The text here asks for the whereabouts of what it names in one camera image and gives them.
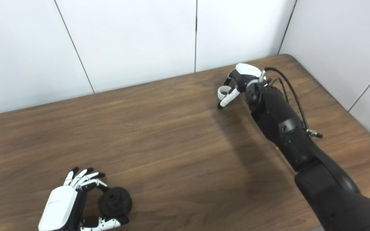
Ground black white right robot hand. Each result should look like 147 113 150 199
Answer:
217 63 266 109

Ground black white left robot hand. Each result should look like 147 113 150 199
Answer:
38 167 129 231

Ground white plastic ring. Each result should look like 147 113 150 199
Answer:
217 86 233 100

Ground round black plastic part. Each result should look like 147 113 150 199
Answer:
98 187 133 217

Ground thin black wire loop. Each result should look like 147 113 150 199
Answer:
269 78 290 103

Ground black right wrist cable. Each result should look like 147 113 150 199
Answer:
259 67 323 139

